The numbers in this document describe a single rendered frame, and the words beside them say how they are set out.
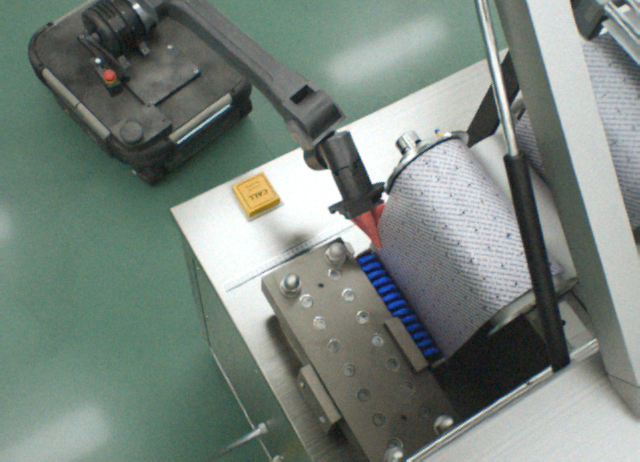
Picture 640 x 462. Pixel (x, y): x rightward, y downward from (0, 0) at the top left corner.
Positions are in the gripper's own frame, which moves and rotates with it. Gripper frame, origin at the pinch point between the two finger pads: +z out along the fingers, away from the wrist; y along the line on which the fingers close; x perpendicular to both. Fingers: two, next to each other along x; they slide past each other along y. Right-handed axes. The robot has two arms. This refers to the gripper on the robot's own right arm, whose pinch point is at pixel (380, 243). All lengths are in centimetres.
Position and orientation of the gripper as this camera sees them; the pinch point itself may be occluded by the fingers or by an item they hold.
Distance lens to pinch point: 120.1
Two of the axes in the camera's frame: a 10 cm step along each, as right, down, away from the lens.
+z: 4.1, 9.0, 1.7
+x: 3.3, 0.3, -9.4
